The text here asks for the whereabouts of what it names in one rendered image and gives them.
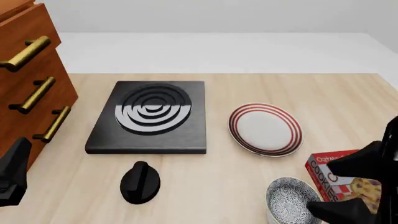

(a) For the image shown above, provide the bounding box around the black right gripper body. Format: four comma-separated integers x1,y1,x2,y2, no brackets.
375,114,398,224

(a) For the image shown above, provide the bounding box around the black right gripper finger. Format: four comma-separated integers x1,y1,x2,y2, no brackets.
306,197,377,224
326,140,388,181

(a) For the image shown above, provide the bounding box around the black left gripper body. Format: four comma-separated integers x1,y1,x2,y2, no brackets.
0,178,28,207

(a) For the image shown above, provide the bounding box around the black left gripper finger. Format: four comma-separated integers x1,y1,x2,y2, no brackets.
0,136,33,189

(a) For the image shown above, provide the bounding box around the black patterned bowl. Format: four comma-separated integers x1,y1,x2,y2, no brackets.
265,177,326,224

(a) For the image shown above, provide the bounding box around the flat black stove plate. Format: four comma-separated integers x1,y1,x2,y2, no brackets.
85,80,208,155

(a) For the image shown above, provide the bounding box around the white plate with red rings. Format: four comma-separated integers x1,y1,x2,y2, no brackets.
228,102,303,158

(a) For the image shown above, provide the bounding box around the wooden drawer, smallest front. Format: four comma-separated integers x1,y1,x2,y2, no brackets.
0,95,79,172

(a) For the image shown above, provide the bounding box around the red cookie box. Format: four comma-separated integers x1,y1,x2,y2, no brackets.
304,149,383,215

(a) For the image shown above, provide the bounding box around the wooden cabinet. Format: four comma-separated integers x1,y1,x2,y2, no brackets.
0,0,79,172

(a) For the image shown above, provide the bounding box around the wooden drawer, medium front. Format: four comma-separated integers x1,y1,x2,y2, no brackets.
0,46,78,141

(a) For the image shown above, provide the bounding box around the round black stove knob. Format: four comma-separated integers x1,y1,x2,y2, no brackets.
119,161,162,205

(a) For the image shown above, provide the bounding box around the wooden drawer, largest front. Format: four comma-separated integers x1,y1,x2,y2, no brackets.
0,3,62,82

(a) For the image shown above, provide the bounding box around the brass drawer handle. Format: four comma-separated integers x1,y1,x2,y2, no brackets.
8,76,57,115
32,105,72,144
0,35,52,73

